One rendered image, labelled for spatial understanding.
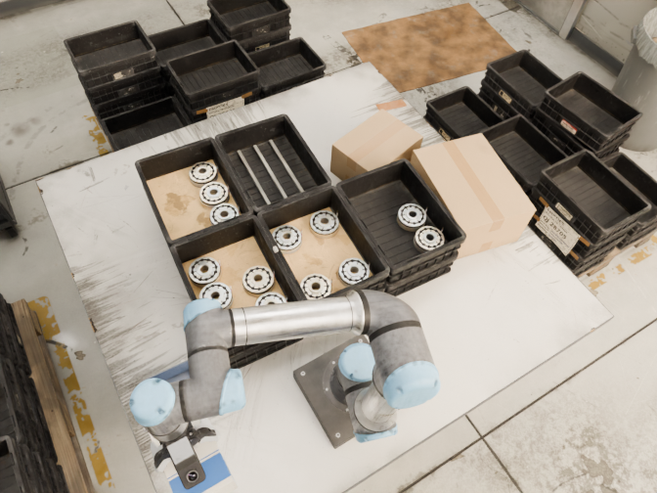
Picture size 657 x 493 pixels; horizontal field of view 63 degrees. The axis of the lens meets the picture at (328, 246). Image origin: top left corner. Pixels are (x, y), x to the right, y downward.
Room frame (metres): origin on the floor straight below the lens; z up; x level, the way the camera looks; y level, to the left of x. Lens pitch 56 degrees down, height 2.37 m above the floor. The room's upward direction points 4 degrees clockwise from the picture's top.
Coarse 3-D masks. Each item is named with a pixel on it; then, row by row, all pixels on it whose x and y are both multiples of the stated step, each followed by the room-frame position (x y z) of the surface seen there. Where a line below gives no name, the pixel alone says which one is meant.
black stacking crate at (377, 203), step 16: (368, 176) 1.28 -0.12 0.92; (384, 176) 1.32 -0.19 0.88; (400, 176) 1.36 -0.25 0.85; (352, 192) 1.25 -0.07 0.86; (368, 192) 1.28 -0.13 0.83; (384, 192) 1.29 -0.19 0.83; (400, 192) 1.30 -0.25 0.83; (416, 192) 1.27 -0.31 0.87; (368, 208) 1.20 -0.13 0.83; (384, 208) 1.21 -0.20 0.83; (432, 208) 1.18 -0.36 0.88; (368, 224) 1.13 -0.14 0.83; (384, 224) 1.14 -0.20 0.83; (432, 224) 1.16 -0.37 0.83; (448, 224) 1.11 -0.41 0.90; (384, 240) 1.07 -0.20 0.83; (400, 240) 1.08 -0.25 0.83; (448, 240) 1.09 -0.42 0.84; (400, 256) 1.01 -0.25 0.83; (448, 256) 1.02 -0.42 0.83; (400, 272) 0.92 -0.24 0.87; (416, 272) 0.95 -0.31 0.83
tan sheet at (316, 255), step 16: (288, 224) 1.11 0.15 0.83; (304, 224) 1.11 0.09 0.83; (304, 240) 1.04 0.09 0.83; (320, 240) 1.05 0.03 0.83; (336, 240) 1.05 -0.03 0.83; (288, 256) 0.97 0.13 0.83; (304, 256) 0.97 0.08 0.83; (320, 256) 0.98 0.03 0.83; (336, 256) 0.98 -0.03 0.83; (352, 256) 0.99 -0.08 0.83; (304, 272) 0.91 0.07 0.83; (320, 272) 0.92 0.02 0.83; (336, 272) 0.92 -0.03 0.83; (352, 272) 0.93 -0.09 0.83; (336, 288) 0.86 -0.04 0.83
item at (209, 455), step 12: (156, 444) 0.26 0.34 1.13; (204, 444) 0.27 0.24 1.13; (216, 444) 0.27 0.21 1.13; (204, 456) 0.25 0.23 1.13; (216, 456) 0.25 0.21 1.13; (168, 468) 0.22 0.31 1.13; (204, 468) 0.22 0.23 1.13; (216, 468) 0.22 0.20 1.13; (228, 468) 0.24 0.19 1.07; (168, 480) 0.19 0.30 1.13; (180, 480) 0.19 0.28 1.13; (204, 480) 0.20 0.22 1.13; (216, 480) 0.20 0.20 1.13; (228, 480) 0.20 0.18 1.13; (180, 492) 0.17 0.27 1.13; (192, 492) 0.17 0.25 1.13; (204, 492) 0.17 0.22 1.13; (216, 492) 0.18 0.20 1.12; (228, 492) 0.19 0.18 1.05
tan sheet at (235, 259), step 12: (252, 240) 1.03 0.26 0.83; (216, 252) 0.96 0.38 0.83; (228, 252) 0.97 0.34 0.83; (240, 252) 0.97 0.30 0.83; (252, 252) 0.97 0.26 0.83; (228, 264) 0.92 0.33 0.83; (240, 264) 0.92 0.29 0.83; (252, 264) 0.93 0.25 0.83; (264, 264) 0.93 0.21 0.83; (228, 276) 0.87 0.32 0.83; (240, 276) 0.88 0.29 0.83; (240, 288) 0.83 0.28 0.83; (276, 288) 0.84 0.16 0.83; (240, 300) 0.79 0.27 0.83; (252, 300) 0.79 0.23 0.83
